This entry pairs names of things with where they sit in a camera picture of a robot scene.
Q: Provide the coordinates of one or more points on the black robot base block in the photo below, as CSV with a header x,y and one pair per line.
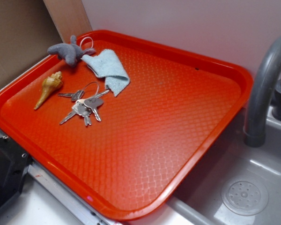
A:
x,y
14,163

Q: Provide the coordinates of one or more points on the gray plastic sink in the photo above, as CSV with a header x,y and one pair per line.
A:
x,y
234,184

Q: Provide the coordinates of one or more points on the brown cardboard panel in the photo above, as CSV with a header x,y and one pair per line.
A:
x,y
26,31

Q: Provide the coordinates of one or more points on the gray plush animal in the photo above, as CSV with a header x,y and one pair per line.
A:
x,y
70,53

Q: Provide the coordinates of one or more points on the red plastic tray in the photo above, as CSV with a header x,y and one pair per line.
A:
x,y
149,137

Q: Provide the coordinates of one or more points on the wooden board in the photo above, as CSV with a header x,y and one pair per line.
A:
x,y
69,17

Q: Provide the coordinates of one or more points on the silver key bunch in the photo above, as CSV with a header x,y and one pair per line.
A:
x,y
84,107

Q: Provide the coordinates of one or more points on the tan spiral seashell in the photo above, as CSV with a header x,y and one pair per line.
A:
x,y
49,85

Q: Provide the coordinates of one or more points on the light blue cloth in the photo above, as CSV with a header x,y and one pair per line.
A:
x,y
108,66

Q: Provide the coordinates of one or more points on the gray faucet spout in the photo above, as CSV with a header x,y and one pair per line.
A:
x,y
262,95

